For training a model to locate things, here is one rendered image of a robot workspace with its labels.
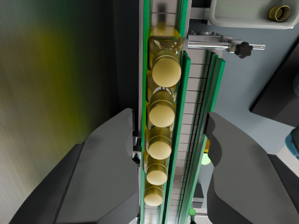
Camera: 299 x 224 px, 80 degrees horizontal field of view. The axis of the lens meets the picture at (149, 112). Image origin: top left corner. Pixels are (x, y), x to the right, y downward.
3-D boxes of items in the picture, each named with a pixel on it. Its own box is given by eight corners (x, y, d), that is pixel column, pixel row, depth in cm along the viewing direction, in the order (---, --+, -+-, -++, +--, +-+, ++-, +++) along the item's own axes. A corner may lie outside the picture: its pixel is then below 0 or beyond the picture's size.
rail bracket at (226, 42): (180, 32, 43) (187, 39, 32) (251, 35, 43) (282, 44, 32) (179, 45, 45) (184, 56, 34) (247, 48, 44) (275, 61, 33)
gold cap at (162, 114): (150, 90, 26) (148, 103, 22) (175, 91, 26) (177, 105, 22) (149, 111, 28) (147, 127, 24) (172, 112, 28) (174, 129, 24)
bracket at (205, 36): (185, 29, 49) (188, 32, 43) (220, 30, 49) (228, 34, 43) (183, 43, 51) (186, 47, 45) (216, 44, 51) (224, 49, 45)
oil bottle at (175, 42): (152, 26, 43) (146, 38, 25) (175, 26, 43) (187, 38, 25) (151, 50, 46) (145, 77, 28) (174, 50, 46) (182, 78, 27)
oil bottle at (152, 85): (151, 50, 46) (144, 77, 28) (173, 51, 46) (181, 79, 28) (150, 71, 49) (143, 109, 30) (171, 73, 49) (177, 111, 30)
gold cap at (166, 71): (152, 49, 23) (151, 57, 19) (180, 50, 23) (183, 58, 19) (151, 75, 25) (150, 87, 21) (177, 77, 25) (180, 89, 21)
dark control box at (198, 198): (184, 181, 89) (186, 197, 81) (200, 182, 88) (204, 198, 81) (182, 192, 93) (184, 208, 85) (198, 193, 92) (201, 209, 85)
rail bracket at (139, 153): (123, 130, 60) (114, 158, 48) (143, 131, 59) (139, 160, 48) (123, 139, 62) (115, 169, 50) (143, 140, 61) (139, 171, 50)
